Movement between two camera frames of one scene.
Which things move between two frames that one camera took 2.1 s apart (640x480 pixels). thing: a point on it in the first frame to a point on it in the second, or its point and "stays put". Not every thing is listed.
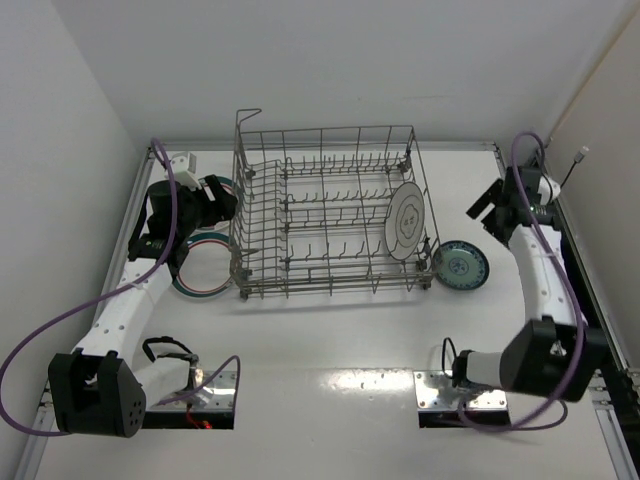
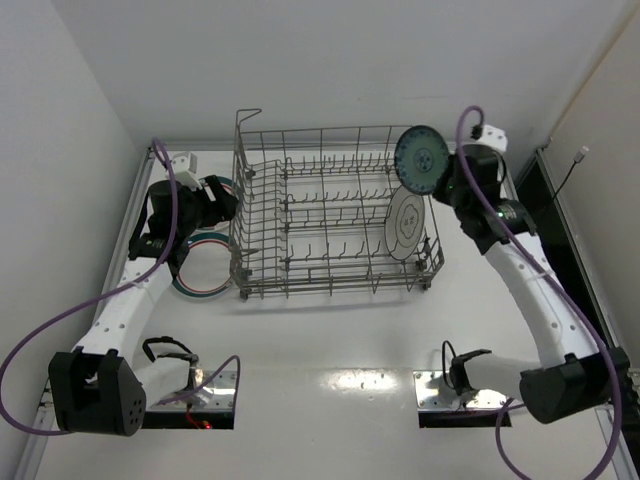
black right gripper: x=493 y=212 to x=447 y=181
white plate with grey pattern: x=404 y=221 stays put
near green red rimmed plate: x=205 y=268 stays put
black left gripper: x=209 y=198 stays put
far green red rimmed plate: x=227 y=183 stays put
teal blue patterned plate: x=460 y=265 to x=421 y=158
